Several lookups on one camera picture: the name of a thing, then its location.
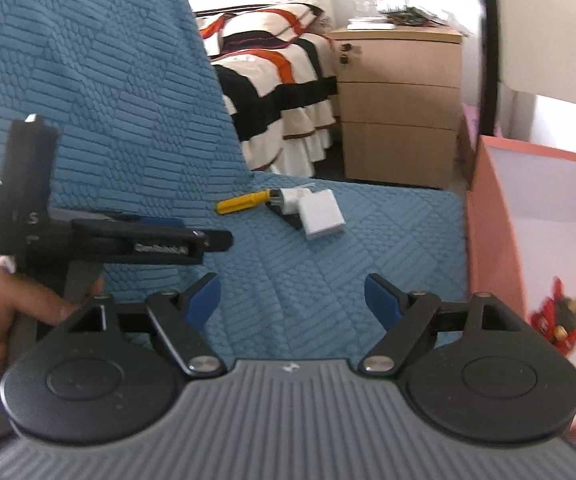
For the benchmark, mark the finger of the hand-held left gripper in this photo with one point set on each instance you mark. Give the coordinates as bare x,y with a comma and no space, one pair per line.
218,241
158,222

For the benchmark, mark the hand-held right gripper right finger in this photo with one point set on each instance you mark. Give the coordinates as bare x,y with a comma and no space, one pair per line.
380,299

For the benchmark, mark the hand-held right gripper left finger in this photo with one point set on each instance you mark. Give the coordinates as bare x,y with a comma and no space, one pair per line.
204,301

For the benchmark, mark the black object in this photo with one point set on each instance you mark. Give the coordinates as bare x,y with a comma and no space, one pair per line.
288,218

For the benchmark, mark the white power adapter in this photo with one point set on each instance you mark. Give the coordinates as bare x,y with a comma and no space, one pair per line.
320,217

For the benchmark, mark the pink storage box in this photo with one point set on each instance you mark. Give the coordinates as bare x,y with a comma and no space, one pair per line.
492,240

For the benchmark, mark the blue quilted sofa cover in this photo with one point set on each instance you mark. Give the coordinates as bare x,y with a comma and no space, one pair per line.
118,85

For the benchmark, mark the striped bed blanket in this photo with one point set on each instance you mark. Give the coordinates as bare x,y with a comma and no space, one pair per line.
278,90

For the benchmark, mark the red toy figure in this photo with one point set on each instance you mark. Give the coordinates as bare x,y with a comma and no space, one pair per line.
550,321

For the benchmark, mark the small striped pillow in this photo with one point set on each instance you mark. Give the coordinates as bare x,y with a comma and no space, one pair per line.
210,35

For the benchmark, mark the wooden drawer nightstand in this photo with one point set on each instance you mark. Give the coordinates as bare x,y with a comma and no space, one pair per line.
397,105

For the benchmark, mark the large striped pillow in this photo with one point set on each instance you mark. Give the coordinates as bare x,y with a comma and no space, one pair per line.
268,27

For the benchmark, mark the bunch of keys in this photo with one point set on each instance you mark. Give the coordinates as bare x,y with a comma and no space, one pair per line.
347,55

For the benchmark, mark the stack of books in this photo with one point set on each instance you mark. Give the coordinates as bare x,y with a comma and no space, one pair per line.
370,24

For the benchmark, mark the black vertical pole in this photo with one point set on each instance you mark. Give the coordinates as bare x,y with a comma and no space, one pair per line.
487,50

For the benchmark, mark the clear drinking glass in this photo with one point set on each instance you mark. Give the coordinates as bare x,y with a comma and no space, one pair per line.
362,9

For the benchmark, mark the pile of clutter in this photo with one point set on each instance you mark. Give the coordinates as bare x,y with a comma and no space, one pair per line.
412,10

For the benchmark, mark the white board panel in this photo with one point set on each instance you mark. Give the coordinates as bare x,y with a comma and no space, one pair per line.
552,25

